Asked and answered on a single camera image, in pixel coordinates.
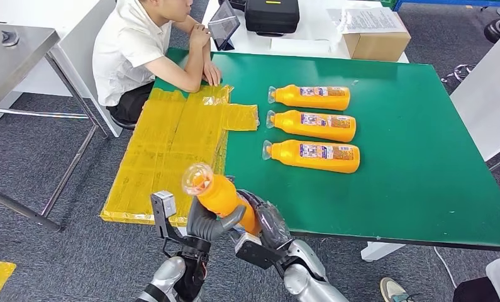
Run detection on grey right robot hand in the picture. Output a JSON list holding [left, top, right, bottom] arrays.
[[237, 189, 296, 251]]

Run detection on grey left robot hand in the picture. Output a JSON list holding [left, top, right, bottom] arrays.
[[186, 196, 247, 243]]

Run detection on person's right hand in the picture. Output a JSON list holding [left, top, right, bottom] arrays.
[[189, 23, 212, 48]]

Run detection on person's left hand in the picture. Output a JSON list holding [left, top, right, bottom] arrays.
[[201, 60, 223, 87]]

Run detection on orange detergent bottle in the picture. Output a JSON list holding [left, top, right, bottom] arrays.
[[181, 162, 262, 237], [267, 84, 352, 112], [265, 109, 357, 143], [262, 139, 361, 174]]

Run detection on grey tablet on stand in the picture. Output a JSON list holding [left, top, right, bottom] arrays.
[[208, 0, 242, 52]]

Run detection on yellow taped cardboard sheet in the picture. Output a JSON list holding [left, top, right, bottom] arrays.
[[100, 84, 260, 228]]

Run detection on black carrying case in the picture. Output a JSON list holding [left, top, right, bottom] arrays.
[[244, 0, 301, 38]]

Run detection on person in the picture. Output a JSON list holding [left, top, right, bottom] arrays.
[[453, 258, 500, 302], [92, 0, 223, 126]]

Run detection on black stool seat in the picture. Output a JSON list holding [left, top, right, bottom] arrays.
[[109, 115, 138, 131]]

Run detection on white table leg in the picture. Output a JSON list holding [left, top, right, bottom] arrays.
[[360, 242, 406, 262]]

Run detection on white table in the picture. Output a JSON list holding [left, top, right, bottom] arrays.
[[201, 0, 411, 65]]

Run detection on person's foot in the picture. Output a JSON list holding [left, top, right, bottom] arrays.
[[380, 277, 413, 302]]

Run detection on green table cover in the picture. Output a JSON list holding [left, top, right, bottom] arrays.
[[152, 48, 500, 254]]

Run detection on printed paper sheet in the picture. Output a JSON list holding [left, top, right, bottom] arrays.
[[327, 7, 408, 36]]

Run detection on brown cardboard box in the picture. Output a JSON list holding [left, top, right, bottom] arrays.
[[342, 31, 412, 63]]

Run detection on steel table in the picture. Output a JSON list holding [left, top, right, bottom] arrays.
[[0, 21, 110, 233]]

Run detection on white panel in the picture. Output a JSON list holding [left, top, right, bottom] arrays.
[[449, 23, 500, 162]]

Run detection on blue metal rack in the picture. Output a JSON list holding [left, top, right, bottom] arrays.
[[393, 0, 500, 20]]

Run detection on black round stool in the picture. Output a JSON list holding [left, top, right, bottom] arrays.
[[483, 18, 500, 45]]

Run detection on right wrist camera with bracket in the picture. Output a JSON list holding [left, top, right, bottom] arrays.
[[232, 232, 290, 271]]

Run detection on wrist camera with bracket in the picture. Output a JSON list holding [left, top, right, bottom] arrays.
[[150, 190, 194, 253], [232, 232, 290, 271]]

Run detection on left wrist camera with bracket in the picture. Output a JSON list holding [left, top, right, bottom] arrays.
[[150, 190, 194, 253]]

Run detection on white floor cable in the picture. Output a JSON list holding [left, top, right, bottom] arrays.
[[433, 247, 459, 291]]

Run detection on white cable bundle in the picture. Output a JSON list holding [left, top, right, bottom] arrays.
[[440, 64, 476, 84]]

